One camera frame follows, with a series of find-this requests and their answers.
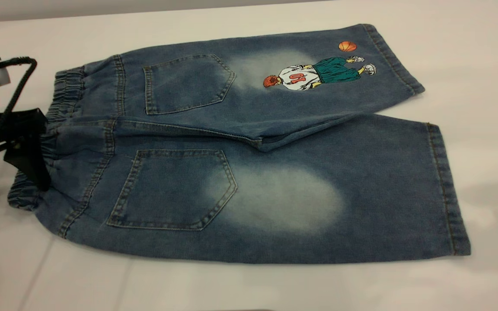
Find blue denim shorts with print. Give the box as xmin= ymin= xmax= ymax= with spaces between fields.
xmin=8 ymin=24 xmax=471 ymax=264

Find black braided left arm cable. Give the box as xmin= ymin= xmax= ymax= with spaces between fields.
xmin=0 ymin=56 xmax=38 ymax=167

